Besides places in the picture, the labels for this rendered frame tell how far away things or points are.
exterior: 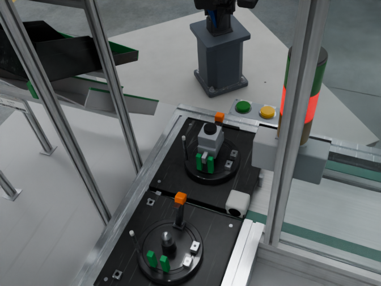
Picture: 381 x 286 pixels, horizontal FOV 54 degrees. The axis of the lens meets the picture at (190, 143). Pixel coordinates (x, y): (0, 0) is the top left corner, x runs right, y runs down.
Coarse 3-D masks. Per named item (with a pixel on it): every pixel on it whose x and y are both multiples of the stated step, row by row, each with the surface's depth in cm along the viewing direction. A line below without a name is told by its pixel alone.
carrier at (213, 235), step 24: (144, 216) 86; (168, 216) 85; (192, 216) 85; (216, 216) 84; (120, 240) 82; (144, 240) 80; (168, 240) 74; (192, 240) 79; (216, 240) 80; (120, 264) 78; (144, 264) 76; (168, 264) 73; (192, 264) 75; (216, 264) 77
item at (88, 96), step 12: (60, 84) 88; (72, 84) 91; (84, 84) 95; (96, 84) 98; (60, 96) 82; (72, 96) 85; (84, 96) 92; (96, 96) 81; (108, 96) 84; (132, 96) 92; (96, 108) 82; (108, 108) 86; (132, 108) 94; (144, 108) 99
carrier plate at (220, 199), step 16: (192, 128) 102; (224, 128) 101; (176, 144) 99; (240, 144) 97; (176, 160) 95; (240, 160) 94; (160, 176) 92; (176, 176) 92; (240, 176) 91; (256, 176) 90; (176, 192) 89; (192, 192) 89; (208, 192) 88; (224, 192) 88; (224, 208) 85
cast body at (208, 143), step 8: (208, 128) 85; (216, 128) 85; (200, 136) 85; (208, 136) 84; (216, 136) 84; (200, 144) 87; (208, 144) 86; (216, 144) 85; (200, 152) 88; (208, 152) 87; (216, 152) 87
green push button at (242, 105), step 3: (240, 102) 107; (243, 102) 107; (246, 102) 107; (237, 105) 107; (240, 105) 106; (243, 105) 106; (246, 105) 106; (249, 105) 106; (237, 108) 106; (240, 108) 106; (243, 108) 105; (246, 108) 105; (249, 108) 106; (240, 111) 106; (243, 111) 105; (246, 111) 106
